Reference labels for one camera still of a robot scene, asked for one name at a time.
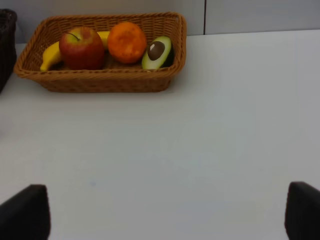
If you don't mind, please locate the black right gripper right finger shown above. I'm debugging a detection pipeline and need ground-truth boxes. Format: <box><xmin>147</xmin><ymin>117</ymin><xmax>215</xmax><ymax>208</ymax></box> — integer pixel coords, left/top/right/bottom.
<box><xmin>284</xmin><ymin>181</ymin><xmax>320</xmax><ymax>240</ymax></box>

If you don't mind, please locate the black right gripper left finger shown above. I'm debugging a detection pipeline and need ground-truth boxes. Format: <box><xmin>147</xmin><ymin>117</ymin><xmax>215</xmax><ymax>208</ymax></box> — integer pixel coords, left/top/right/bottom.
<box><xmin>0</xmin><ymin>184</ymin><xmax>51</xmax><ymax>240</ymax></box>

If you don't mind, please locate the yellow banana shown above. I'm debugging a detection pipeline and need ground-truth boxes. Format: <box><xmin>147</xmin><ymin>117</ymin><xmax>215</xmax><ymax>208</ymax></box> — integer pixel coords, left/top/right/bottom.
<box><xmin>40</xmin><ymin>31</ymin><xmax>110</xmax><ymax>72</ymax></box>

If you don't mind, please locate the red apple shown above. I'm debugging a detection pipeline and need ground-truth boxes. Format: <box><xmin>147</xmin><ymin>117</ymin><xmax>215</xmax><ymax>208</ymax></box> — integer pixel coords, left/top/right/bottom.
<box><xmin>59</xmin><ymin>26</ymin><xmax>105</xmax><ymax>70</ymax></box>

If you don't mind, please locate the orange mandarin fruit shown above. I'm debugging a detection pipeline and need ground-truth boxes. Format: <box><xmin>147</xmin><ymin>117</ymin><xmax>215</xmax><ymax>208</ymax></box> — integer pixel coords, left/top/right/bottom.
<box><xmin>107</xmin><ymin>21</ymin><xmax>147</xmax><ymax>64</ymax></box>

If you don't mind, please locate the halved avocado with pit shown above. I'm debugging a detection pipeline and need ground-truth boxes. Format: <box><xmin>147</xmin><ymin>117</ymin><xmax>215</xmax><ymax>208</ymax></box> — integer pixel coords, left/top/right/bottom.
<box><xmin>141</xmin><ymin>36</ymin><xmax>175</xmax><ymax>70</ymax></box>

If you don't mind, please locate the light brown wicker basket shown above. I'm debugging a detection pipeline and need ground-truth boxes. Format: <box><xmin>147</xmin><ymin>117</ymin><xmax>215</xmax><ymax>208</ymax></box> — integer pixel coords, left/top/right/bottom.
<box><xmin>13</xmin><ymin>12</ymin><xmax>187</xmax><ymax>93</ymax></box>

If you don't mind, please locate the dark brown wicker basket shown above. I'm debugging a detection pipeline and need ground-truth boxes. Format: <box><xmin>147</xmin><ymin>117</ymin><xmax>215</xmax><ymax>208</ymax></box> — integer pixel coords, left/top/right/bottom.
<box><xmin>0</xmin><ymin>9</ymin><xmax>17</xmax><ymax>92</ymax></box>

